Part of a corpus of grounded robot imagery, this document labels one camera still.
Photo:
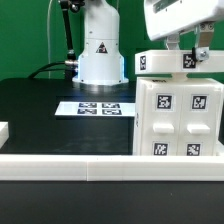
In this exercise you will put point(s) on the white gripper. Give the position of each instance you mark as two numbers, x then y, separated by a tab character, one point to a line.
166	17

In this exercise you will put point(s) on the white cabinet body box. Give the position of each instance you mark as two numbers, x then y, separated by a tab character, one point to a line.
141	120

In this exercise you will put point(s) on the small white cabinet top block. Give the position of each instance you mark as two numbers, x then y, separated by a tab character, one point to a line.
176	61

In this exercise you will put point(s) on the white cabinet door panel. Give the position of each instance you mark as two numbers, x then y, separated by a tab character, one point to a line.
200	119
163	112

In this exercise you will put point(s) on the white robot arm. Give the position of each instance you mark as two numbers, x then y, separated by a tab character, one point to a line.
101	63

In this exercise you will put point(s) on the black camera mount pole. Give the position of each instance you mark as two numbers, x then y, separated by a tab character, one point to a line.
66	7

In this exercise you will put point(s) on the white marker base plate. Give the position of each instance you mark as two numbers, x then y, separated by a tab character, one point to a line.
100	109

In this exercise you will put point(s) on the white U-shaped fence frame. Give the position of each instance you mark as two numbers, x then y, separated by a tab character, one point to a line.
110	168

